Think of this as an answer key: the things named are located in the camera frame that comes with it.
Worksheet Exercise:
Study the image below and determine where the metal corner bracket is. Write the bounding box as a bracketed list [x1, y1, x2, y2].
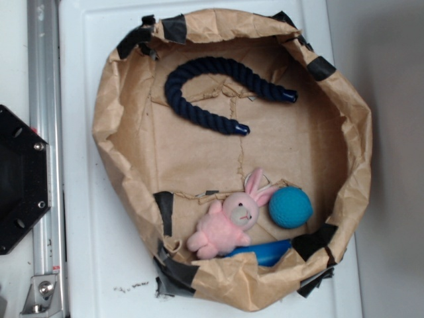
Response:
[19, 274, 62, 317]

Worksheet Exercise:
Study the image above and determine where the teal rubber ball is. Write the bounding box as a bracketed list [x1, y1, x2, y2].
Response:
[268, 186, 313, 229]

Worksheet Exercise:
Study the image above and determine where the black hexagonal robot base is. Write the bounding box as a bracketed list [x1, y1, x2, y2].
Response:
[1, 105, 50, 255]

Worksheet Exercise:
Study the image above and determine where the aluminium extrusion rail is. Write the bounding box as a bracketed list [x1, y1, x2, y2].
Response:
[26, 0, 68, 318]

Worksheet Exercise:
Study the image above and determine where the pink plush bunny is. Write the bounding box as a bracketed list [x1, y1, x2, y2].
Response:
[187, 168, 278, 260]

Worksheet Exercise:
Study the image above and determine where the brown paper bin with tape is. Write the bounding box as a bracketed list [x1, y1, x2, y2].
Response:
[93, 9, 372, 311]

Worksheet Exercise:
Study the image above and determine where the dark blue twisted rope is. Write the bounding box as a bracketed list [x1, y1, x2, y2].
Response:
[164, 56, 299, 137]

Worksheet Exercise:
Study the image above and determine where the blue plastic bowl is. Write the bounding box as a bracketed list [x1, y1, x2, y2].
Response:
[221, 239, 292, 267]

